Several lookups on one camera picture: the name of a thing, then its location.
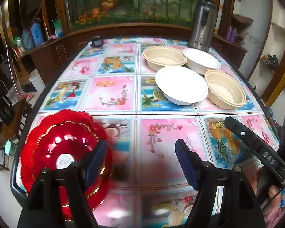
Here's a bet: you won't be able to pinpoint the beige bowl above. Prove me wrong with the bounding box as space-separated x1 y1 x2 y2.
142 46 187 71
204 70 246 110

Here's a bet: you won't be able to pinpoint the stainless steel thermos jug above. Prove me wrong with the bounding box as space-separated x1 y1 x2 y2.
187 0 217 52

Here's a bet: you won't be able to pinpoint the red plate with sticker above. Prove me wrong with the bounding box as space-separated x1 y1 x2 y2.
30 121 112 209

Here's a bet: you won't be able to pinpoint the person's right hand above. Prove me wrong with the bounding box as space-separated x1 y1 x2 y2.
248 167 285 221

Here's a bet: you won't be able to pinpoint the purple bottles on shelf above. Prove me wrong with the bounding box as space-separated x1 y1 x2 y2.
226 26 237 43

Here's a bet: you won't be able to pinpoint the wooden low cabinet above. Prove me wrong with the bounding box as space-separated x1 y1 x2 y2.
14 22 248 86

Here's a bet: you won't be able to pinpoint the black kettle on chair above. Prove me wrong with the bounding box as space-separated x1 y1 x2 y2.
0 97 15 126

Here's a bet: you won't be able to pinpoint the white bowl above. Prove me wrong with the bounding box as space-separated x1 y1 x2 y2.
155 66 208 106
182 48 221 75

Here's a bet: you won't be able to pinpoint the white plastic bucket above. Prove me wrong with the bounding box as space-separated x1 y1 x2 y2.
29 69 45 93

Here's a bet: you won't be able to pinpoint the green white packet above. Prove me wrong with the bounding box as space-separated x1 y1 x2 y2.
53 20 63 38

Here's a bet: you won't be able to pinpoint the colourful fruit tablecloth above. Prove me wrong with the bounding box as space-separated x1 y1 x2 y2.
27 43 279 227

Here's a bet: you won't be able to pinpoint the grey blue jug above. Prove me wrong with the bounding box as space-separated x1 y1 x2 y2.
21 29 35 51

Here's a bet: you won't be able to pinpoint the wooden side chair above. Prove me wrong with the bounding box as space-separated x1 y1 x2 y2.
0 99 31 171

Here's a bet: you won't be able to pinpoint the mop with metal handle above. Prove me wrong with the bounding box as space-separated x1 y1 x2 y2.
6 44 35 102

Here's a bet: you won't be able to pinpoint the large red wedding plate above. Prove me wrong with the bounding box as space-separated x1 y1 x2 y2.
20 109 113 221

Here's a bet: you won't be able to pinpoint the flower garden mural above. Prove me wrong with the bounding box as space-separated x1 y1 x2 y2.
65 0 198 31

